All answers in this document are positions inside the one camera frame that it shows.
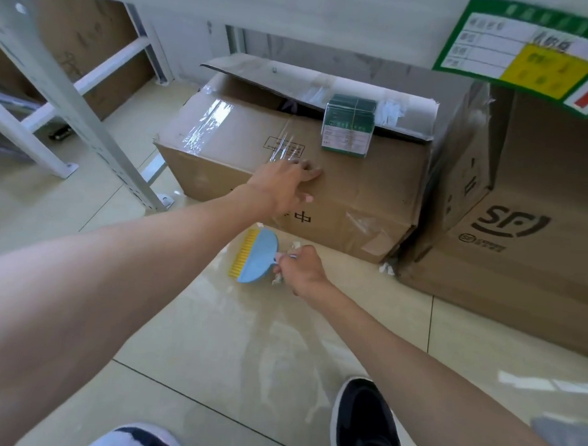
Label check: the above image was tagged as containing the person's right hand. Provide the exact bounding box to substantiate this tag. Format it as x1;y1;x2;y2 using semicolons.
272;244;332;300

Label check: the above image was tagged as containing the person's left hand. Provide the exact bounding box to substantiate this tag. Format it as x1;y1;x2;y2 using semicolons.
245;156;324;221

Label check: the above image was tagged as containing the blue brush with yellow bristles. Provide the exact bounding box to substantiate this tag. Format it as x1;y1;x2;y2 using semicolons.
227;226;280;285

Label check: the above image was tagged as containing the large taped cardboard box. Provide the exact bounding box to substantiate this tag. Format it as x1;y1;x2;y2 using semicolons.
149;50;495;268

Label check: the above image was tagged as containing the person's right forearm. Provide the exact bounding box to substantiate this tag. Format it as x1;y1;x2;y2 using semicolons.
290;277;577;446

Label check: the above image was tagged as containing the person's left forearm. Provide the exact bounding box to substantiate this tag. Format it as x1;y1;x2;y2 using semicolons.
0;174;278;446

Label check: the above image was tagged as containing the green shrink-wrapped packet bundle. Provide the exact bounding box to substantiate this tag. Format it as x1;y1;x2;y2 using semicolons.
320;93;378;159

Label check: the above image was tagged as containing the black right shoe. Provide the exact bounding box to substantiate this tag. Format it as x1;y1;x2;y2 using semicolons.
329;376;407;446

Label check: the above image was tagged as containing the white shelf board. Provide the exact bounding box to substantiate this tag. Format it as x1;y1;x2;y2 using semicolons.
21;0;476;80

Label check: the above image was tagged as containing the cardboard box with black logo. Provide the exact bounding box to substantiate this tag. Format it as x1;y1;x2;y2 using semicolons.
396;82;588;359

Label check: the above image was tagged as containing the white and black left shoe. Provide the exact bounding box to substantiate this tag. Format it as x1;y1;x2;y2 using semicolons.
85;421;185;446

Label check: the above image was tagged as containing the white metal shelf rack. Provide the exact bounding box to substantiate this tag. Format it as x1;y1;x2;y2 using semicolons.
0;0;181;213

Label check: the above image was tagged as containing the green bordered label sign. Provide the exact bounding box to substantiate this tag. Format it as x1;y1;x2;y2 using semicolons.
431;0;588;119

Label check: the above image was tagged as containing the plain brown cardboard box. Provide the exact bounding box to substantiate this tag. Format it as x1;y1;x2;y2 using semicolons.
0;0;158;122

